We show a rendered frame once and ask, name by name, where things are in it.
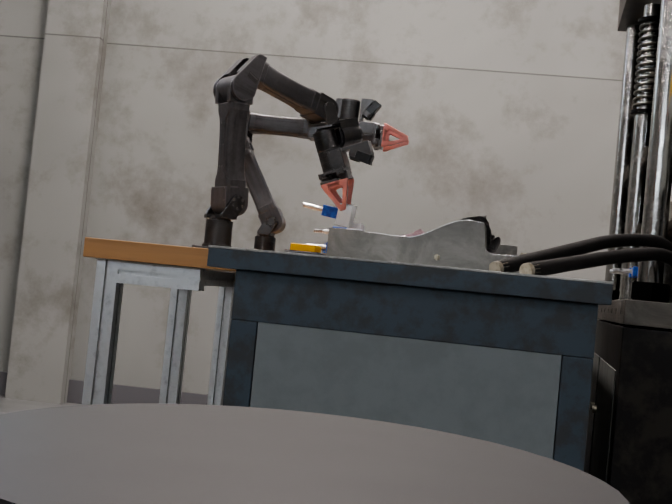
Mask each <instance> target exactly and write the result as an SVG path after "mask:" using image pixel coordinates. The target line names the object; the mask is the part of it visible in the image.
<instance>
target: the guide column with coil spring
mask: <svg viewBox="0 0 672 504"><path fill-rule="evenodd" d="M660 10H661V4H656V3H652V4H647V5H645V7H644V17H645V16H660ZM649 28H659V24H651V25H646V26H643V30H644V29H649ZM658 34H659V31H648V32H644V33H642V37H643V36H646V35H658ZM650 41H658V38H646V39H643V40H642V41H641V43H644V42H650ZM657 45H658V44H648V45H643V46H641V50H642V49H647V48H657ZM644 55H657V51H645V52H642V53H640V56H644ZM648 61H656V58H655V57H650V58H643V59H640V63H642V62H648ZM644 68H656V64H646V65H641V66H639V70H640V69H644ZM642 75H655V71H643V72H640V73H639V76H642ZM654 80H655V78H653V77H649V78H641V79H638V83H640V82H646V81H654ZM643 88H654V84H644V85H639V86H638V87H637V90H638V89H643ZM653 92H654V91H641V92H638V93H637V96H640V95H653ZM644 101H653V98H652V97H646V98H639V99H636V103H638V102H644ZM638 108H647V109H652V104H642V105H637V106H636V109H638ZM651 115H652V114H649V113H637V114H635V122H634V133H633V145H632V157H631V168H630V180H629V191H628V203H627V214H626V226H625V234H632V233H637V234H641V227H642V219H643V208H644V196H645V184H646V173H647V158H648V147H649V138H650V126H651ZM632 267H637V262H629V263H622V269H629V268H632ZM632 281H636V278H628V275H625V274H621V283H620V295H619V300H621V299H629V291H630V283H631V282H632Z"/></svg>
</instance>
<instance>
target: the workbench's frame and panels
mask: <svg viewBox="0 0 672 504"><path fill-rule="evenodd" d="M207 266H210V267H218V268H227V269H235V270H236V277H235V286H234V296H233V306H232V316H231V319H232V320H231V327H230V337H229V347H228V357H227V366H226V376H225V386H224V396H223V405H224V406H241V407H256V408H270V409H281V410H292V411H303V412H313V413H322V414H330V415H339V416H348V417H355V418H362V419H369V420H377V421H384V422H390V423H396V424H402V425H409V426H415V427H421V428H426V429H431V430H437V431H442V432H447V433H452V434H457V435H462V436H466V437H471V438H475V439H480V440H485V441H489V442H493V443H497V444H501V445H505V446H508V447H512V448H516V449H520V450H524V451H527V452H530V453H533V454H537V455H540V456H543V457H547V458H550V459H553V460H555V461H558V462H561V463H564V464H566V465H569V466H572V467H574V468H577V469H579V470H582V471H584V463H585V452H586V441H587V429H588V418H589V406H590V395H591V384H592V372H593V361H594V360H593V358H594V350H595V338H596V327H597V316H598V305H611V304H612V292H613V284H604V283H593V282H582V281H571V280H560V279H549V278H538V277H527V276H517V275H506V274H495V273H484V272H473V271H462V270H451V269H440V268H429V267H418V266H408V265H397V264H386V263H375V262H364V261H353V260H342V259H331V258H320V257H309V256H299V255H288V254H277V253H266V252H255V251H244V250H233V249H222V248H211V247H209V250H208V260H207Z"/></svg>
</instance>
